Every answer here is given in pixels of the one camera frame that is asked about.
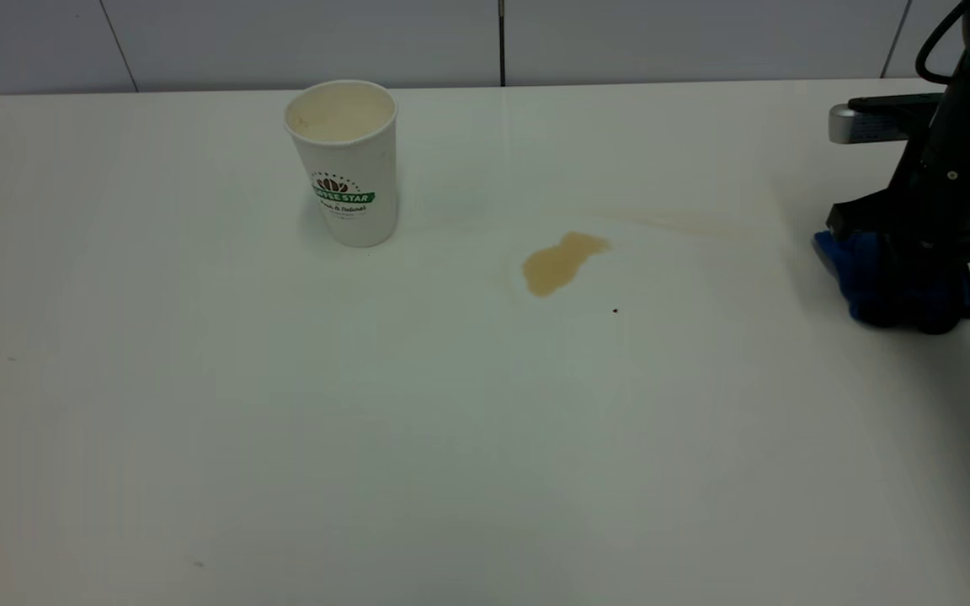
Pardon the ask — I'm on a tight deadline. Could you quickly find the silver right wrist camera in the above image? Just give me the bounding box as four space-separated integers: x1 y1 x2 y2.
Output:
829 93 946 145

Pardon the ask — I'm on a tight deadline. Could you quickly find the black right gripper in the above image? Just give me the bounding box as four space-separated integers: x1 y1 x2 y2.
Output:
826 145 970 334

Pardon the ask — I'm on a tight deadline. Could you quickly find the white paper coffee cup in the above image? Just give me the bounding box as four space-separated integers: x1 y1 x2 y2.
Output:
284 80 400 248

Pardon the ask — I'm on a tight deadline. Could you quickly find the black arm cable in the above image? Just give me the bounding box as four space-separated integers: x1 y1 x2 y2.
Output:
915 2 969 85

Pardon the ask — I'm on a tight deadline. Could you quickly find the brown coffee spill puddle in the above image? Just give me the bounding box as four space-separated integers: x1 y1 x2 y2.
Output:
521 231 611 297

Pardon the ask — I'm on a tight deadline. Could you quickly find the blue cloth with black trim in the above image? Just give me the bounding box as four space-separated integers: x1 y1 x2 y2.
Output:
813 229 970 343

